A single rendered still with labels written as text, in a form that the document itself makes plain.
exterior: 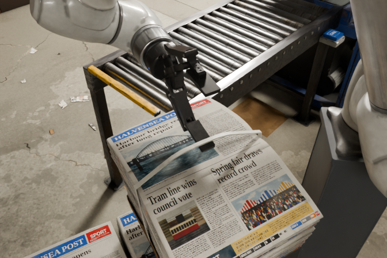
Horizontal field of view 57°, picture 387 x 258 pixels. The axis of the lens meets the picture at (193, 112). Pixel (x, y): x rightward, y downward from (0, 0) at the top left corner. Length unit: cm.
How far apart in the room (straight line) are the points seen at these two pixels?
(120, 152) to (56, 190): 145
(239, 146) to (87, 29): 39
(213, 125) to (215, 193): 18
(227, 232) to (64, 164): 178
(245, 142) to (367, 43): 30
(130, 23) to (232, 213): 44
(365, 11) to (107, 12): 46
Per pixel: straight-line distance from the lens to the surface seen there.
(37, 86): 305
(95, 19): 75
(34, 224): 214
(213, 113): 85
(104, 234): 101
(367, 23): 61
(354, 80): 93
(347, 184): 107
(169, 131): 82
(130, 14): 81
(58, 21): 75
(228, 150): 74
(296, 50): 190
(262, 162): 73
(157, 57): 73
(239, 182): 70
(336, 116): 106
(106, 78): 151
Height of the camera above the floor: 167
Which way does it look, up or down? 41 degrees down
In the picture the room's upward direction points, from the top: straight up
